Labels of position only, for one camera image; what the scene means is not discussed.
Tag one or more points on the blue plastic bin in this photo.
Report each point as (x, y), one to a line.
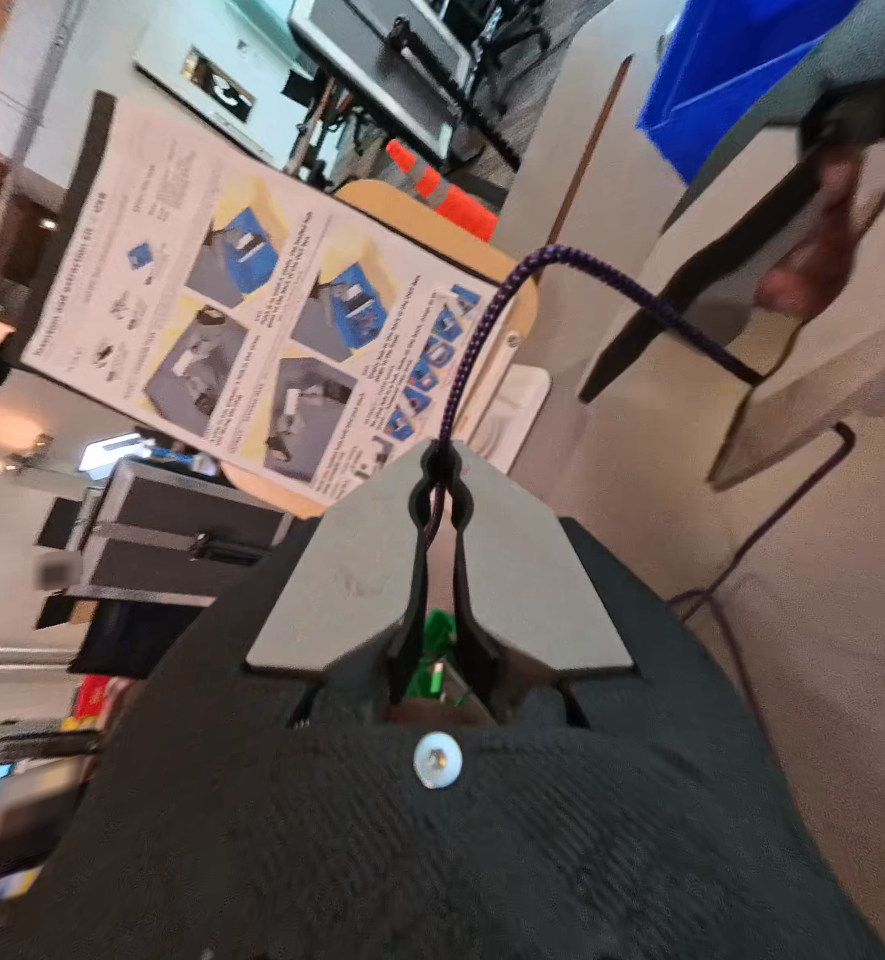
(712, 75)

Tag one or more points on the orange traffic cone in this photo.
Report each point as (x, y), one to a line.
(450, 199)

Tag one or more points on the green plastic bin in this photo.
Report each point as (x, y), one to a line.
(431, 652)

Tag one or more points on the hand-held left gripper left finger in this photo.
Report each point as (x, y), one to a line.
(337, 585)

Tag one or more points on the black framed whiteboard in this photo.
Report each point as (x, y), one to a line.
(382, 52)

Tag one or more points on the red storage bin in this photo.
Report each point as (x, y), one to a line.
(94, 697)

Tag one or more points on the grey metal cabinet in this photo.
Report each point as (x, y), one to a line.
(180, 517)

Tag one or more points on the black logo sign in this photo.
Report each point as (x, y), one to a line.
(217, 86)

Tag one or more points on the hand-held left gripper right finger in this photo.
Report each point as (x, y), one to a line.
(532, 600)

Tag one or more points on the person's right hand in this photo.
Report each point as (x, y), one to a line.
(810, 255)

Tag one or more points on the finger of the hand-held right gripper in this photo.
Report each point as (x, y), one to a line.
(712, 210)
(862, 337)

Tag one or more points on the printed instruction sheet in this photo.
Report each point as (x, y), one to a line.
(262, 300)

